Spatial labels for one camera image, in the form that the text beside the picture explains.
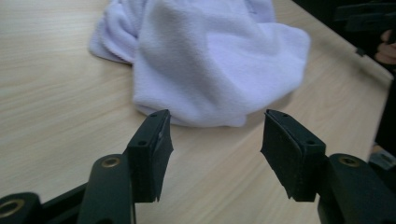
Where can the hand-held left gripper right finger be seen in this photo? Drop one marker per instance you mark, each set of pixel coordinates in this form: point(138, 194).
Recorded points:
point(292, 158)

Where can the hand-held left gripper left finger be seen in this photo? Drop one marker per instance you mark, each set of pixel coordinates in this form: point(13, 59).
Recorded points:
point(149, 155)

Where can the lavender printed fleece cloth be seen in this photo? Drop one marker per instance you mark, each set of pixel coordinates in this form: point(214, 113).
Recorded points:
point(202, 68)

